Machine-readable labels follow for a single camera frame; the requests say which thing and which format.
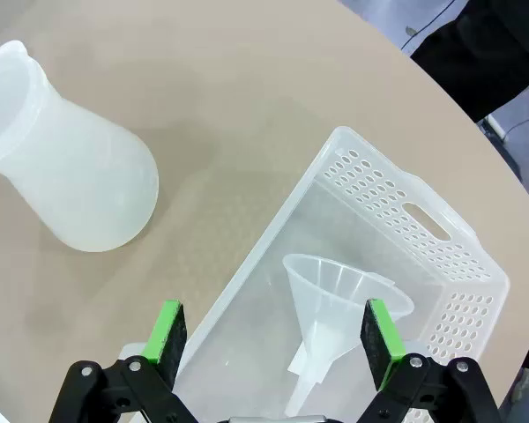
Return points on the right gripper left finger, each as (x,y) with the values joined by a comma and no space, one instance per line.
(167,339)

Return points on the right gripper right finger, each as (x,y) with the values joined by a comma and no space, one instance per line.
(379,343)

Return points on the translucent plastic funnel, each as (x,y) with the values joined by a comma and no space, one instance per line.
(335,286)

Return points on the white perforated plastic basket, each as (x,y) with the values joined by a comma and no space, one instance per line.
(379,185)

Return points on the translucent plastic conical flask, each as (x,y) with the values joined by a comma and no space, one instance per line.
(79,176)

